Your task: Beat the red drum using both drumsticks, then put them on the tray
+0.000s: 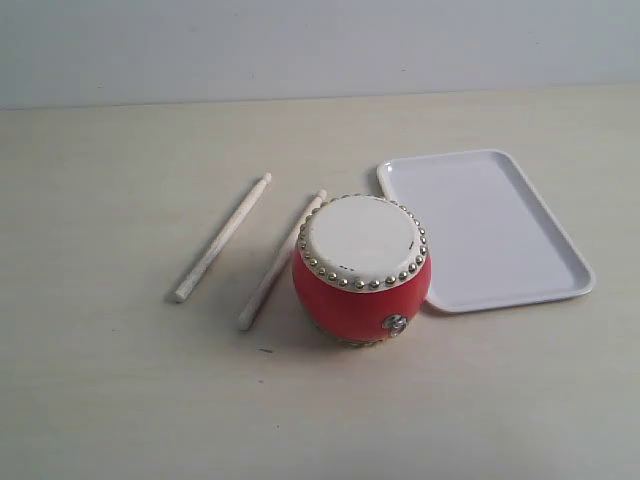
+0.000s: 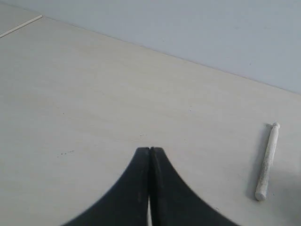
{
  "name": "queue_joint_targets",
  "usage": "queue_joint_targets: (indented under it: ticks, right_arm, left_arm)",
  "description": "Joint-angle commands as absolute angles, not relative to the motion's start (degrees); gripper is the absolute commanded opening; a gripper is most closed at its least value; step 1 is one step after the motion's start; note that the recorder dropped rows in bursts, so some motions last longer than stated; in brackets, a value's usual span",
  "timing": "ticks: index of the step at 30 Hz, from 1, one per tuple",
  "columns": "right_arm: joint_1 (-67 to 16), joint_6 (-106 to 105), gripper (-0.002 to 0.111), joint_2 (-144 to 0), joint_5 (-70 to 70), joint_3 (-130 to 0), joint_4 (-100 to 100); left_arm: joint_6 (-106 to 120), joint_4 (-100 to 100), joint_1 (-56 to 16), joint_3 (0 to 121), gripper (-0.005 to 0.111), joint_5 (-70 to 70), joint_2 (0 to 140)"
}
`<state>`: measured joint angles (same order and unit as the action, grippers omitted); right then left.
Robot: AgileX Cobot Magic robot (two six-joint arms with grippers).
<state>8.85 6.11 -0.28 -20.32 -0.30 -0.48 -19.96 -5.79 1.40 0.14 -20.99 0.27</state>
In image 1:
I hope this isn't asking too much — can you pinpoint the white plastic tray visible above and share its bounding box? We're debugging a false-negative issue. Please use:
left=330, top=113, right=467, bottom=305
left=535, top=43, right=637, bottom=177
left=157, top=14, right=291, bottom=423
left=377, top=149, right=595, bottom=314

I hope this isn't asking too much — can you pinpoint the small red drum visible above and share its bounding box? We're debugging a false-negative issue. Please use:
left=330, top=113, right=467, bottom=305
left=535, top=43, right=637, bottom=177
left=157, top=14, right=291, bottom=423
left=292, top=195, right=432, bottom=346

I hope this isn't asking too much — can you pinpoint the white wooden drumstick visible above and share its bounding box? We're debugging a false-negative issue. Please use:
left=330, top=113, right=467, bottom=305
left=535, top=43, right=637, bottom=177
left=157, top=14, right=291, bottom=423
left=167, top=172, right=272, bottom=304
left=237, top=189, right=327, bottom=332

